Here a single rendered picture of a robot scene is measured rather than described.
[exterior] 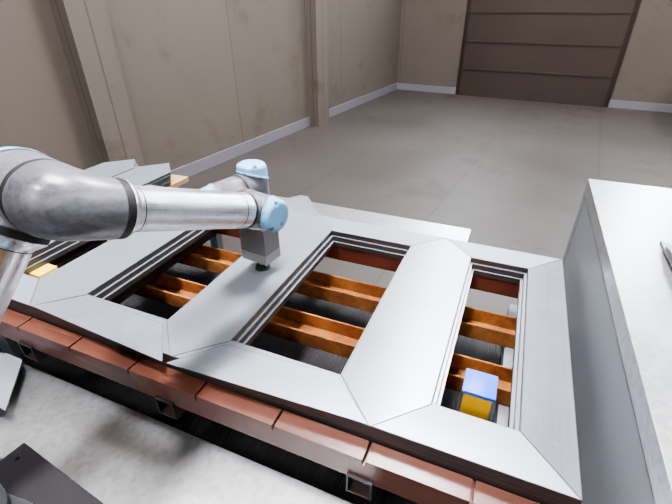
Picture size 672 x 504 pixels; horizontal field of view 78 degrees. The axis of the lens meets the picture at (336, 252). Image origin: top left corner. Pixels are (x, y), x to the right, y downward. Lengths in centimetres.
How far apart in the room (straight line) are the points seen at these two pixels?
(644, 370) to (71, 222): 83
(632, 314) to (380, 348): 46
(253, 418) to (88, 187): 50
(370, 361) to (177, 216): 47
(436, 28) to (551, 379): 821
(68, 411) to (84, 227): 63
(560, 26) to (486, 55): 118
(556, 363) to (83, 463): 101
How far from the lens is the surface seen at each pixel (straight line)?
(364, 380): 86
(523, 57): 852
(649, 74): 858
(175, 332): 103
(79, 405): 123
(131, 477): 105
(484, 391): 85
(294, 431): 84
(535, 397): 91
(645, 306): 90
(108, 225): 69
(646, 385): 74
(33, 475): 102
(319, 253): 129
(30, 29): 373
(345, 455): 81
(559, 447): 86
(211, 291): 113
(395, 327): 98
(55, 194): 68
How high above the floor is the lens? 150
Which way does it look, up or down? 31 degrees down
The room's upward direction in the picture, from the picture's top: straight up
